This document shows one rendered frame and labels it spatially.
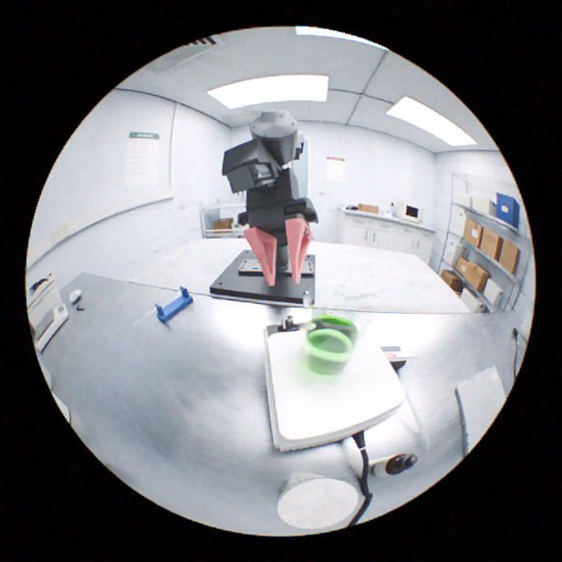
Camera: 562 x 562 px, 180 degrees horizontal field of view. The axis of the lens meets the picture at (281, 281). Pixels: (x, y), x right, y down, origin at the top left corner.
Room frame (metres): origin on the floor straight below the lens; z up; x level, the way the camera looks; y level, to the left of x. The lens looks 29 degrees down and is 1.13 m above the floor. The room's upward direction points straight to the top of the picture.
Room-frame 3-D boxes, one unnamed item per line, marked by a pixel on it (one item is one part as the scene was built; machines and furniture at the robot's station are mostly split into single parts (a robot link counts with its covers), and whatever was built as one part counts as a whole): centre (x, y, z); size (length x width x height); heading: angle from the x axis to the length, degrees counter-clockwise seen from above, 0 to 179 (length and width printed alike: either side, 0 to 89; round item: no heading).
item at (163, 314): (0.28, 0.25, 0.92); 0.10 x 0.03 x 0.04; 154
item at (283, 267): (0.44, 0.01, 0.96); 0.20 x 0.07 x 0.08; 87
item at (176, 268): (0.54, -0.06, 0.45); 1.20 x 0.48 x 0.90; 80
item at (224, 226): (2.39, 0.68, 0.59); 0.65 x 0.48 x 0.93; 80
